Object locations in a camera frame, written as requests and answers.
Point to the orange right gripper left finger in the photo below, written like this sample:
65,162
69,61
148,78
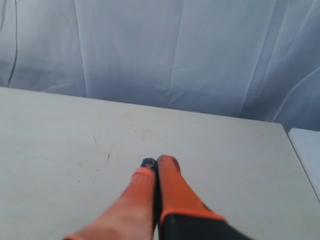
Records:
131,216

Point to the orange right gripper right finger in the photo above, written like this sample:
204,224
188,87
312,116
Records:
184,216

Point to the white backdrop curtain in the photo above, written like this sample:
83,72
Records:
251,59

